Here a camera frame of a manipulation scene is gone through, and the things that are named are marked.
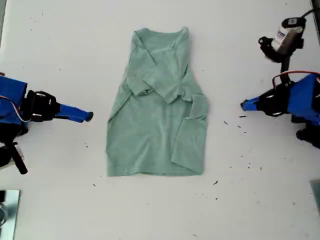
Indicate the green t-shirt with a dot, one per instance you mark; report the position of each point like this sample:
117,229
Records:
155,125

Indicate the black camera stalk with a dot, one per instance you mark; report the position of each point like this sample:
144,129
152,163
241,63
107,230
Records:
285,70
21,165

